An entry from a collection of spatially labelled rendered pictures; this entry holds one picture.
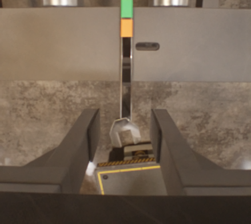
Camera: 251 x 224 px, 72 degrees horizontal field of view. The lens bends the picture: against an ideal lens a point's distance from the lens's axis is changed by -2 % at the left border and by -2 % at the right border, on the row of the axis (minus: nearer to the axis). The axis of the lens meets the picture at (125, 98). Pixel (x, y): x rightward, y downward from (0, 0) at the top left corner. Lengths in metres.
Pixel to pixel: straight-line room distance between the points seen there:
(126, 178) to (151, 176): 0.19
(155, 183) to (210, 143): 0.64
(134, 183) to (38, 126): 0.95
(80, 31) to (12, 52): 0.09
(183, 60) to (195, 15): 0.05
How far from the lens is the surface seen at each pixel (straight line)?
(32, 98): 1.66
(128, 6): 0.22
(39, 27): 0.25
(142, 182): 1.45
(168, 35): 0.23
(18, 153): 1.98
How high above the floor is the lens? 1.39
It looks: 73 degrees down
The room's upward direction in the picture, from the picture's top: 177 degrees counter-clockwise
